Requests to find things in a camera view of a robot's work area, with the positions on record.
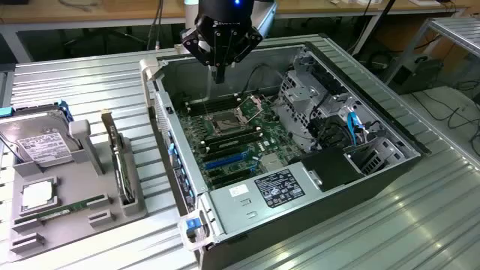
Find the silver CPU chip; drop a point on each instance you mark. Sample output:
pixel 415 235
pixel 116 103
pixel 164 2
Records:
pixel 37 195

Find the silver hard disk drive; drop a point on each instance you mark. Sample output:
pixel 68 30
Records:
pixel 37 140

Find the black box on floor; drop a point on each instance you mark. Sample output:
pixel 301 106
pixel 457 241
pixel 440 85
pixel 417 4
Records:
pixel 416 76

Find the blue disk caddy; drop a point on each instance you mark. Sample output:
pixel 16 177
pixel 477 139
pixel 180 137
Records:
pixel 64 108

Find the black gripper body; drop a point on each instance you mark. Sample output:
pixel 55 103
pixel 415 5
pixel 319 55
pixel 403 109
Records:
pixel 224 31

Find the grey power supply unit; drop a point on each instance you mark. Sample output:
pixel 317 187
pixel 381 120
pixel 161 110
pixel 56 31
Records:
pixel 263 197

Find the blue expansion slot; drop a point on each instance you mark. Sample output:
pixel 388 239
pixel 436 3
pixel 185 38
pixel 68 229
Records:
pixel 224 163

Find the metal disk bay cage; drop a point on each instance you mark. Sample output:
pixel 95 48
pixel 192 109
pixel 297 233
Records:
pixel 300 92

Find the green RAM stick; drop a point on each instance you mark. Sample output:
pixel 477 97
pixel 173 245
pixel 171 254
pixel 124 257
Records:
pixel 56 211

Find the CPU socket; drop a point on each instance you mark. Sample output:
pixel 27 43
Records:
pixel 224 123

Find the labelled black RAM stick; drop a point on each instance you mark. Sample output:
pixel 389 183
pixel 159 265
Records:
pixel 224 144

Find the wooden desk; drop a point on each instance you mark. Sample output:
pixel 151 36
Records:
pixel 93 9

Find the green motherboard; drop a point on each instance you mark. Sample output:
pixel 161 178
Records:
pixel 264 135

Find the blue grey metal frame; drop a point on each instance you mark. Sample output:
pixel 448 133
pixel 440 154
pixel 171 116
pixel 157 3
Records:
pixel 5 84

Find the graphics card with metal bracket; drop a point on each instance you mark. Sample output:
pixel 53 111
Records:
pixel 119 157

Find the black plastic fan shroud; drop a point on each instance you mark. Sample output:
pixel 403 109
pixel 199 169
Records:
pixel 329 168

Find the silver chipset heatsink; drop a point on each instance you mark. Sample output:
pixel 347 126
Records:
pixel 272 163

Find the metal socket cover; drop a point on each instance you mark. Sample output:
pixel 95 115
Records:
pixel 252 109

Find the metal slat table frame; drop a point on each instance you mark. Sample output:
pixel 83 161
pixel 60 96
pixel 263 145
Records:
pixel 449 31

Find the grey plastic parts rack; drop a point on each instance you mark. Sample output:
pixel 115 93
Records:
pixel 75 194

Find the open black PC case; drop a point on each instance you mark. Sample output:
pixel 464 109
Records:
pixel 375 92

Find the blue case latch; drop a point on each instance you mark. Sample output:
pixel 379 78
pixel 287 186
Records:
pixel 192 224

